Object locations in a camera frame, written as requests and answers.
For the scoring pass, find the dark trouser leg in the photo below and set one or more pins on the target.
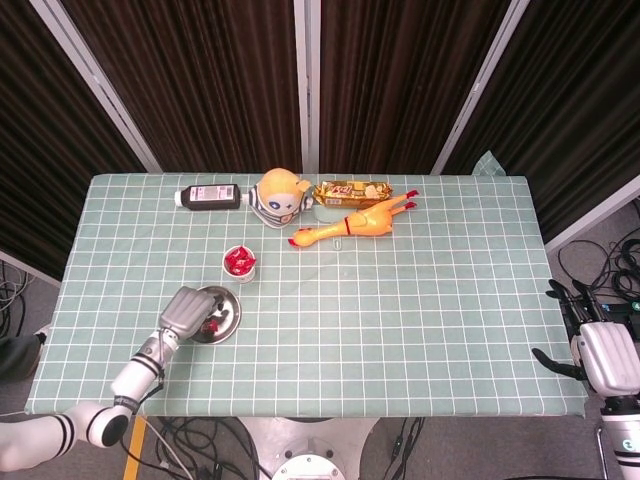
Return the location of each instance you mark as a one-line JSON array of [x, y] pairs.
[[17, 352]]

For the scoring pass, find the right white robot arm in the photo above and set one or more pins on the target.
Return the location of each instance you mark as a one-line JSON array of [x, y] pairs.
[[622, 440]]

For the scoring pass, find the red candy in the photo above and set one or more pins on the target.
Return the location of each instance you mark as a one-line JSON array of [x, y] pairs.
[[210, 326], [235, 269], [235, 256], [247, 262]]

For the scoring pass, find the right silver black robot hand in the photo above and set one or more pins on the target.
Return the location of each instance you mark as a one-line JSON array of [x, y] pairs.
[[607, 357]]

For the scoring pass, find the yellow plush doll striped shirt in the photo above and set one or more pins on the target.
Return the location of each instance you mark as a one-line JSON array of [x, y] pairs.
[[277, 192]]

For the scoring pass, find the gold biscuit package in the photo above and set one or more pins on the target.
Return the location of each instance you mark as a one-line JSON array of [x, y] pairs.
[[350, 192]]

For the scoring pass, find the black box with green light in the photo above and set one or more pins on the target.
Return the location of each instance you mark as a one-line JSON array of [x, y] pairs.
[[632, 312]]

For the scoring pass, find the grey partition base rail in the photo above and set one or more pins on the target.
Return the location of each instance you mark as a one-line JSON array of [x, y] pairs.
[[592, 217], [30, 267]]

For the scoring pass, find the silver robot pedestal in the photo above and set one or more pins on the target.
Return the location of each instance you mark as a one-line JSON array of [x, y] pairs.
[[320, 435]]

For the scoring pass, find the green checkered tablecloth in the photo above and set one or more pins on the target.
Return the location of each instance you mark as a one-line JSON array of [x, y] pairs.
[[350, 325]]

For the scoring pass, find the white paper cup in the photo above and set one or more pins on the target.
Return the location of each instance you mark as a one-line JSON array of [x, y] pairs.
[[245, 277]]

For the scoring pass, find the grey partition frame post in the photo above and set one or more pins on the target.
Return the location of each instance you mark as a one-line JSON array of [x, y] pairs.
[[482, 75], [92, 75], [306, 75]]

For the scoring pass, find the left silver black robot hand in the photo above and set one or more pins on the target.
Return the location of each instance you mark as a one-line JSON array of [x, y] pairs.
[[186, 312]]

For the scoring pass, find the yellow rubber chicken toy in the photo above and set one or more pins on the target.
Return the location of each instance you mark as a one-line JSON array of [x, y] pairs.
[[367, 220]]

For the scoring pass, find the metal bowl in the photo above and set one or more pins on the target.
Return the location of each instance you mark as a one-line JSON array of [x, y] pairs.
[[227, 327]]

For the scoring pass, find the yellow floor tape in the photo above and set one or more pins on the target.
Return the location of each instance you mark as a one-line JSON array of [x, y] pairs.
[[134, 465]]

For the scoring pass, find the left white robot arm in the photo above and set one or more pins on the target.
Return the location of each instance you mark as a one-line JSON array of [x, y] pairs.
[[140, 372]]

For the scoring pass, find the dark corrugated partition panel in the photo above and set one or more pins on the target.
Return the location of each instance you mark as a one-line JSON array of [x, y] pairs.
[[200, 75], [575, 125], [400, 75], [40, 125]]

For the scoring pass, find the dark bottle with white cap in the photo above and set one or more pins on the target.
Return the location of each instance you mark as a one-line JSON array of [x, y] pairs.
[[210, 197]]

